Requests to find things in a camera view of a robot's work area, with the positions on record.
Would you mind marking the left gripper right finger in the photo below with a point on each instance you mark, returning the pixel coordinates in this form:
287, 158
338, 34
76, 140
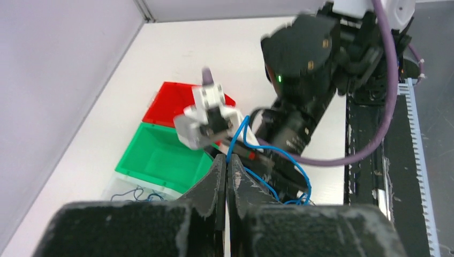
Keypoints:
261, 226

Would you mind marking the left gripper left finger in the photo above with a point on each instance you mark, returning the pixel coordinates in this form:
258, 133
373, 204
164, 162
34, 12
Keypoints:
192, 225

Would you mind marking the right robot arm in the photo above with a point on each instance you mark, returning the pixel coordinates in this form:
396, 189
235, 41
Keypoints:
349, 48

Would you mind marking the clear plastic bin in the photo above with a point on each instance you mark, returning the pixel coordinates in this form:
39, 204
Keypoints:
125, 188

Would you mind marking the green plastic bin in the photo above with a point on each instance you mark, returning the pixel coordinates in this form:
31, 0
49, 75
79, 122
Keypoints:
155, 155

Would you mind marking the red plastic bin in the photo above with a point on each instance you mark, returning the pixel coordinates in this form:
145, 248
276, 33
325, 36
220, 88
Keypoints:
170, 103

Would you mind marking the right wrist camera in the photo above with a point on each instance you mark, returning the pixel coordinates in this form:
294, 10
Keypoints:
197, 136

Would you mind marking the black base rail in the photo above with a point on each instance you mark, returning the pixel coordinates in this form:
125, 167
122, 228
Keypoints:
388, 179

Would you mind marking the white cable duct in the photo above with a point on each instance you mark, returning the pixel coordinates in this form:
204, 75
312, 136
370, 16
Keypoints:
407, 89

